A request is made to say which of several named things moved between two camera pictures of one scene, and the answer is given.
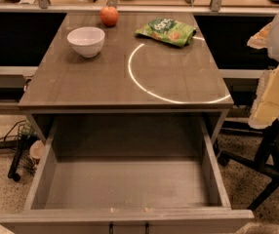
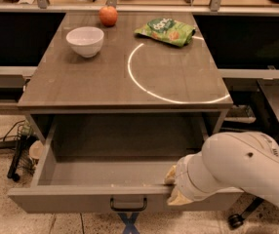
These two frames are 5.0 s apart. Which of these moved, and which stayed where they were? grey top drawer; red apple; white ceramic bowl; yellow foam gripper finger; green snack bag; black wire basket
Moved: yellow foam gripper finger; grey top drawer
Stayed: white ceramic bowl; green snack bag; red apple; black wire basket
